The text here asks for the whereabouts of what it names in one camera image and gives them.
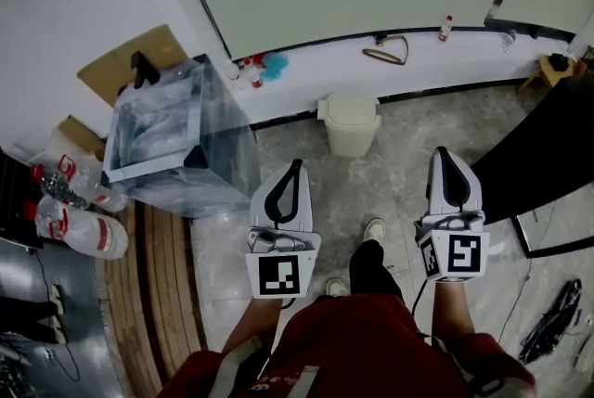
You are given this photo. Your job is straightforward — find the person's left forearm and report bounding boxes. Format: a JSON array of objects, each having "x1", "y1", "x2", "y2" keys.
[{"x1": 221, "y1": 296, "x2": 284, "y2": 355}]

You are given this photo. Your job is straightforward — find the wooden board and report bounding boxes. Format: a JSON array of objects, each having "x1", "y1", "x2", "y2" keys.
[{"x1": 76, "y1": 23, "x2": 191, "y2": 109}]

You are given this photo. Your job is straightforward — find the black shoulder strap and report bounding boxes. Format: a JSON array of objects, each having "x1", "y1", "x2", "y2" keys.
[{"x1": 417, "y1": 330, "x2": 505, "y2": 397}]

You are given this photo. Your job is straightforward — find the grey chest strap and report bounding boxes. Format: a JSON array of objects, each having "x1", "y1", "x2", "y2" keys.
[
  {"x1": 287, "y1": 366, "x2": 321, "y2": 398},
  {"x1": 208, "y1": 335, "x2": 264, "y2": 398}
]

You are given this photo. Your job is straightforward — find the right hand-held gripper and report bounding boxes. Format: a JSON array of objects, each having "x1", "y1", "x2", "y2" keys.
[{"x1": 413, "y1": 146, "x2": 491, "y2": 284}]

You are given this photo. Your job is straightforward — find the person's right forearm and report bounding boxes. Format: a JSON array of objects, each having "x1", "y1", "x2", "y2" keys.
[{"x1": 432, "y1": 279, "x2": 477, "y2": 341}]

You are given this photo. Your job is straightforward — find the white bottle with red cap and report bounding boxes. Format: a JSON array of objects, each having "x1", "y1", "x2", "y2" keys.
[{"x1": 437, "y1": 14, "x2": 454, "y2": 43}]

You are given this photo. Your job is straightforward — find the wooden slat platform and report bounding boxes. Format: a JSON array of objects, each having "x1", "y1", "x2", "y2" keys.
[{"x1": 104, "y1": 200, "x2": 208, "y2": 398}]

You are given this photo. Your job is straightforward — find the clear bottle with red cap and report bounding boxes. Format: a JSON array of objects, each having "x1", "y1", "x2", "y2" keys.
[
  {"x1": 236, "y1": 69, "x2": 265, "y2": 90},
  {"x1": 239, "y1": 53, "x2": 268, "y2": 72}
]

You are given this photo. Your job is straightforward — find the black rectangular frame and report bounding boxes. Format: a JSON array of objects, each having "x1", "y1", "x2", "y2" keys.
[{"x1": 510, "y1": 214, "x2": 594, "y2": 259}]

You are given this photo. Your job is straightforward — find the blue cloth with spray bottles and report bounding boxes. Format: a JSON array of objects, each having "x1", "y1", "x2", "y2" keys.
[{"x1": 259, "y1": 51, "x2": 290, "y2": 83}]

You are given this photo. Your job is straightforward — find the person's shoe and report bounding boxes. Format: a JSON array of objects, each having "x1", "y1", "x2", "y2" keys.
[
  {"x1": 326, "y1": 277, "x2": 349, "y2": 299},
  {"x1": 362, "y1": 217, "x2": 387, "y2": 244}
]

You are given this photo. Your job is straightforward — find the wooden stool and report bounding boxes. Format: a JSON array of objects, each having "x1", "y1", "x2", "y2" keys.
[{"x1": 517, "y1": 45, "x2": 594, "y2": 92}]

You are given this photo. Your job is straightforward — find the brown belt loop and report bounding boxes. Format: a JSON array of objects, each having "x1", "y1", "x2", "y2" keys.
[{"x1": 361, "y1": 32, "x2": 410, "y2": 67}]

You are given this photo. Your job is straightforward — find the person's right shoe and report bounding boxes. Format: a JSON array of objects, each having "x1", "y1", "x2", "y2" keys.
[{"x1": 362, "y1": 217, "x2": 387, "y2": 244}]

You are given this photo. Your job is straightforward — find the black cable bundle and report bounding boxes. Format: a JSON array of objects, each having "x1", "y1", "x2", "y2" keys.
[{"x1": 517, "y1": 278, "x2": 584, "y2": 365}]

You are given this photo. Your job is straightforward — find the black L-shaped bracket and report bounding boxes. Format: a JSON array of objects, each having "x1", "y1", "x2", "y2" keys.
[{"x1": 129, "y1": 50, "x2": 161, "y2": 90}]

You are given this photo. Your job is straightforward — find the black shelf rack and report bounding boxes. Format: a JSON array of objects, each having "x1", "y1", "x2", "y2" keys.
[{"x1": 0, "y1": 148, "x2": 45, "y2": 249}]

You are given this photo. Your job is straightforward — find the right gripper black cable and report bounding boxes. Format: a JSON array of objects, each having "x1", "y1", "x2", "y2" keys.
[{"x1": 411, "y1": 278, "x2": 431, "y2": 316}]

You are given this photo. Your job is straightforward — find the cream pedal trash bin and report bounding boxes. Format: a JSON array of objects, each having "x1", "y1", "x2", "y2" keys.
[{"x1": 317, "y1": 92, "x2": 382, "y2": 158}]

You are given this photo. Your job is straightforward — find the black cabinet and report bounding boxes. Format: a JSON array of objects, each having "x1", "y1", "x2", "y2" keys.
[{"x1": 471, "y1": 73, "x2": 594, "y2": 225}]

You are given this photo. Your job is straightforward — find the person's right leg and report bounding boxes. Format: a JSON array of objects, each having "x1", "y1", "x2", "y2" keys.
[{"x1": 348, "y1": 240, "x2": 404, "y2": 301}]

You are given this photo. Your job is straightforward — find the person's left shoe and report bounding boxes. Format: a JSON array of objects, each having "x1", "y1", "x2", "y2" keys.
[{"x1": 326, "y1": 277, "x2": 349, "y2": 299}]

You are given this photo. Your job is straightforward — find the person's red shirt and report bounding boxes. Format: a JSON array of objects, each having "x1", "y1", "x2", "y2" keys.
[{"x1": 157, "y1": 293, "x2": 537, "y2": 398}]

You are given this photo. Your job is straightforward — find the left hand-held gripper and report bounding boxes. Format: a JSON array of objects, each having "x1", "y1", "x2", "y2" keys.
[{"x1": 244, "y1": 159, "x2": 322, "y2": 299}]

